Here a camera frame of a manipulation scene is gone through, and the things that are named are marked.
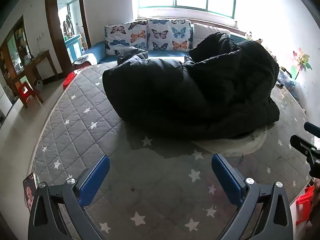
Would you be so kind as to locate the butterfly print cushion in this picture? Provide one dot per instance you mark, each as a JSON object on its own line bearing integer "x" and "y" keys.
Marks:
{"x": 167, "y": 33}
{"x": 125, "y": 36}

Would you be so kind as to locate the brown green plush toy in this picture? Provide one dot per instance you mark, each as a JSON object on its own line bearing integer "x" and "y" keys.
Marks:
{"x": 258, "y": 41}

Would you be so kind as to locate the red plastic object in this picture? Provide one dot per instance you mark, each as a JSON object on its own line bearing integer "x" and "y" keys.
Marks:
{"x": 68, "y": 80}

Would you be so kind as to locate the red plastic stool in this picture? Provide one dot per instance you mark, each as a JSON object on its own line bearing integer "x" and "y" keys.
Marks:
{"x": 303, "y": 205}
{"x": 25, "y": 90}

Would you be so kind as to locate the blue sofa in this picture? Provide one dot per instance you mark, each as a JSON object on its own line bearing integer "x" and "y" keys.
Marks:
{"x": 162, "y": 53}

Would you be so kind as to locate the printed portrait card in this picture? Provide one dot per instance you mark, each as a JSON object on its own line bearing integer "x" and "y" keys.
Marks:
{"x": 29, "y": 192}

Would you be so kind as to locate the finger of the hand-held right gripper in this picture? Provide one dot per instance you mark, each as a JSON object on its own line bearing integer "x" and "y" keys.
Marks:
{"x": 311, "y": 126}
{"x": 303, "y": 146}

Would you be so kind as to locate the grey quilted star mattress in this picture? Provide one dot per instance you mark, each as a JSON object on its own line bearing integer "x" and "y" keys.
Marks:
{"x": 75, "y": 130}

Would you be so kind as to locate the dark wooden door frame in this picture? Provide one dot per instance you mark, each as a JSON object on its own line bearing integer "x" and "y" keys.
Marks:
{"x": 52, "y": 30}

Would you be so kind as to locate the black puffer jacket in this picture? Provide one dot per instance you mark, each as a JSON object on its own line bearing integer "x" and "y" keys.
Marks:
{"x": 175, "y": 92}

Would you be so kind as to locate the clear blue storage box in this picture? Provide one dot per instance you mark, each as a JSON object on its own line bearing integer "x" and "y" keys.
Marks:
{"x": 287, "y": 80}

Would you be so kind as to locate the plain white cushion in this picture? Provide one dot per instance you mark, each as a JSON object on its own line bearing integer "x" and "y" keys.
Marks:
{"x": 205, "y": 31}

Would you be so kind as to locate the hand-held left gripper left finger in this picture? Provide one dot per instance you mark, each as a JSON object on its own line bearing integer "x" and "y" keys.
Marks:
{"x": 95, "y": 180}

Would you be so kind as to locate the white husky plush toy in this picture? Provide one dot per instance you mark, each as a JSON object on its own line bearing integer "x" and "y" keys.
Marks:
{"x": 248, "y": 35}

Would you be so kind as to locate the colourful pinwheel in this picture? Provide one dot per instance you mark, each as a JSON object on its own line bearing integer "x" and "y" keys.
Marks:
{"x": 302, "y": 60}

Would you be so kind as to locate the wooden side table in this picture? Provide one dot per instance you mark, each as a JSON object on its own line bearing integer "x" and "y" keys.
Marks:
{"x": 37, "y": 60}

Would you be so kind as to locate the wooden display cabinet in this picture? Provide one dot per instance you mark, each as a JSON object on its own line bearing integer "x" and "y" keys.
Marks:
{"x": 15, "y": 50}

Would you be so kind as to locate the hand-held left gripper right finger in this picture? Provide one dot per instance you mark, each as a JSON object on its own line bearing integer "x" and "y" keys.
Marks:
{"x": 227, "y": 180}

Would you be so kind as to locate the blue cabinet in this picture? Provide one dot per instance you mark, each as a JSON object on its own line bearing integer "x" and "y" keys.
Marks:
{"x": 73, "y": 46}

